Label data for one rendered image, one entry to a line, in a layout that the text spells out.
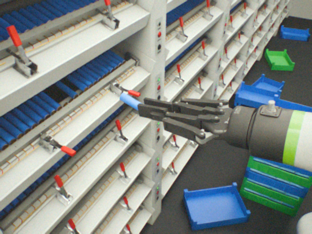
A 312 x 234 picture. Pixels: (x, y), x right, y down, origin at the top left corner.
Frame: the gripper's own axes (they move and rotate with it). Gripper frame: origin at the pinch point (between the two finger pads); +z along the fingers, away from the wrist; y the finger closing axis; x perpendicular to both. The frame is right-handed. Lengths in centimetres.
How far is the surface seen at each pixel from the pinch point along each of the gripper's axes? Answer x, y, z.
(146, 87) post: 14.8, -30.2, 24.0
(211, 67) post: 39, -100, 29
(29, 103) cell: 0.1, 7.7, 31.9
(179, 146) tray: 67, -60, 32
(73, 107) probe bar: 3.8, 1.2, 24.7
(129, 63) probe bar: 3.5, -25.4, 25.2
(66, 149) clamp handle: 6.4, 12.6, 16.9
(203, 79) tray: 45, -95, 32
